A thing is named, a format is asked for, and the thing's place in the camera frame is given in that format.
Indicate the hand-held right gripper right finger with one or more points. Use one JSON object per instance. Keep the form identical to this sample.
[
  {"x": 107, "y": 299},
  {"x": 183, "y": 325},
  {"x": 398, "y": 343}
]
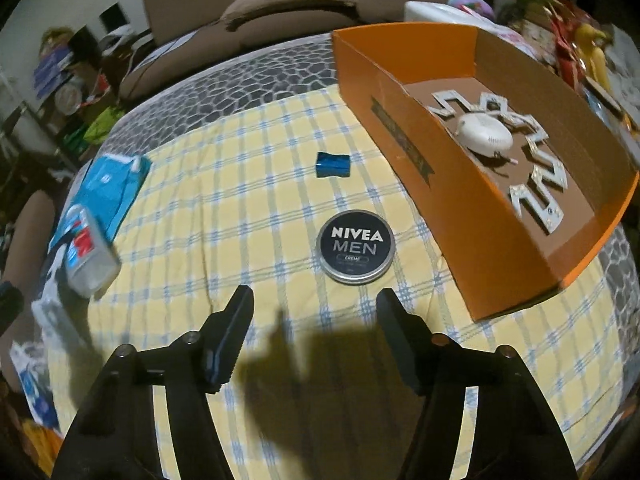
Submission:
[{"x": 396, "y": 332}]

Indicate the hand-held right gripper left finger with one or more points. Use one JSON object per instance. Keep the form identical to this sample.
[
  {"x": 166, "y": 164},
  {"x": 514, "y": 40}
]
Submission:
[{"x": 224, "y": 342}]

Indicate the round dark cream tin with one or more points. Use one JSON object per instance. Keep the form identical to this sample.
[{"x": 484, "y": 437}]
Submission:
[{"x": 357, "y": 247}]

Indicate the blue mesh pouch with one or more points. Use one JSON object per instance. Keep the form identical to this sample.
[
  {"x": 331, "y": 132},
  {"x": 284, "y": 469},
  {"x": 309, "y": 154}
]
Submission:
[{"x": 107, "y": 190}]

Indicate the orange cardboard box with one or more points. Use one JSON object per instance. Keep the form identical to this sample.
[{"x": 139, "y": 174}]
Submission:
[{"x": 425, "y": 125}]

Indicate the yellow plaid cloth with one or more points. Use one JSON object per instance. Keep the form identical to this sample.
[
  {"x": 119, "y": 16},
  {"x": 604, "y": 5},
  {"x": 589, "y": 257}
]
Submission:
[{"x": 225, "y": 185}]

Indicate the clear bottle with red-blue label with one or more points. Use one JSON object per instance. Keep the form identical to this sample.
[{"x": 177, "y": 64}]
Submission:
[{"x": 92, "y": 255}]

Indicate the small blue pencil sharpener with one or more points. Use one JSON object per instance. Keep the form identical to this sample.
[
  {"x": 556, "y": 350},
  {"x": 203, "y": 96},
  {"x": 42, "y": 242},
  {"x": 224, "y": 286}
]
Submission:
[{"x": 334, "y": 164}]

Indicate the brown chair armrest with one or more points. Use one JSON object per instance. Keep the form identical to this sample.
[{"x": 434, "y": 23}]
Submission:
[{"x": 27, "y": 260}]

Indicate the white star-shaped lamp module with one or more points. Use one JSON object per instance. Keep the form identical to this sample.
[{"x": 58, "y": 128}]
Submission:
[{"x": 487, "y": 135}]

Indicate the green bag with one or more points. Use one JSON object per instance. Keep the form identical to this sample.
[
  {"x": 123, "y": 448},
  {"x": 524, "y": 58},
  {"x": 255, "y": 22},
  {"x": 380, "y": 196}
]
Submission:
[{"x": 102, "y": 125}]

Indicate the grey stone-pattern bed sheet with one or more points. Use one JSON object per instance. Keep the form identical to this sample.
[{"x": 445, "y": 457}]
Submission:
[{"x": 240, "y": 75}]

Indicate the white paper sheet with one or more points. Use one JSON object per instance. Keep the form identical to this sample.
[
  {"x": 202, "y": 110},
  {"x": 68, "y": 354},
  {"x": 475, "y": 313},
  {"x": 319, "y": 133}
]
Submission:
[{"x": 167, "y": 50}]

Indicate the white plastic pack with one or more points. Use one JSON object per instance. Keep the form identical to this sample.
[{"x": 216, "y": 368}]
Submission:
[{"x": 440, "y": 12}]

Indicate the blue cardboard box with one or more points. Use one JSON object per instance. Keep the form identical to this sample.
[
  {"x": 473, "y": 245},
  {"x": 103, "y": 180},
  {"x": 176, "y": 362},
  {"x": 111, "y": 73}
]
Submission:
[{"x": 50, "y": 67}]

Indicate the colourful ball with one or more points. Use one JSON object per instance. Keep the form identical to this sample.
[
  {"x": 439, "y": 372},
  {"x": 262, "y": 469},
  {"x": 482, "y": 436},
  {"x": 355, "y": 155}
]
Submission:
[{"x": 472, "y": 4}]

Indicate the brown pillow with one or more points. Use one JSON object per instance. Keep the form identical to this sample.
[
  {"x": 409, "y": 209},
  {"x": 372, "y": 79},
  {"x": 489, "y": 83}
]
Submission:
[{"x": 285, "y": 7}]

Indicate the yellow toy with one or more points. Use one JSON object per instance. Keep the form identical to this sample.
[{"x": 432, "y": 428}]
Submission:
[{"x": 595, "y": 50}]

